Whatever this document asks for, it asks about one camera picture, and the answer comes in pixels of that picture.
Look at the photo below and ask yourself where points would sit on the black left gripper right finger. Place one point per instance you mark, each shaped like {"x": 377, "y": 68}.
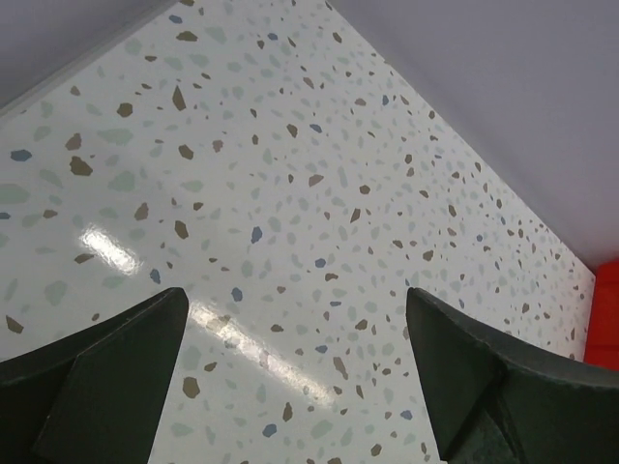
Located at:
{"x": 493, "y": 398}

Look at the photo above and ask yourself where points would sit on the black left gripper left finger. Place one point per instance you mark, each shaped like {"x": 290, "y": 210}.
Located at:
{"x": 95, "y": 396}

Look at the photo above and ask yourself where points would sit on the red plastic bin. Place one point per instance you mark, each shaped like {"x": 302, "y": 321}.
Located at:
{"x": 601, "y": 347}

